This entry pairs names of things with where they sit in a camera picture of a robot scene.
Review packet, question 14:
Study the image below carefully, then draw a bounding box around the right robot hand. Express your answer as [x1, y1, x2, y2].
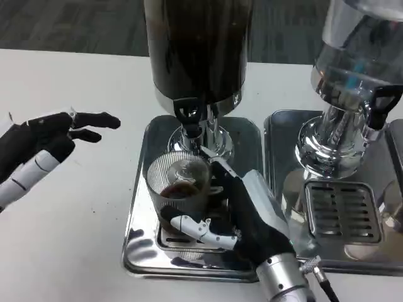
[159, 145, 298, 272]

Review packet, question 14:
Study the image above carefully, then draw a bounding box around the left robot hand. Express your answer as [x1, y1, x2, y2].
[0, 110, 122, 215]

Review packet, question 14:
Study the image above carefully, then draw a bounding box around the clear ribbed glass cup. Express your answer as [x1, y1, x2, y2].
[145, 150, 213, 234]

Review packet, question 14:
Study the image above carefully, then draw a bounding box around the steel drip tray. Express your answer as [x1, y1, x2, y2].
[122, 115, 269, 283]
[263, 109, 403, 273]

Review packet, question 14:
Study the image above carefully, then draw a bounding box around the clear water dispenser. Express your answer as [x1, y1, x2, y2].
[294, 0, 403, 181]

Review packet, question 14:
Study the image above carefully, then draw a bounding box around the dark drink dispenser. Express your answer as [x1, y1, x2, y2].
[143, 0, 254, 158]

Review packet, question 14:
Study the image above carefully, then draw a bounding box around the black forearm cable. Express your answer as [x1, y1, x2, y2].
[298, 255, 341, 302]

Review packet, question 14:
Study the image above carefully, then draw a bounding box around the black tap handle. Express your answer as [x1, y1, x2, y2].
[368, 84, 403, 130]
[173, 98, 203, 140]

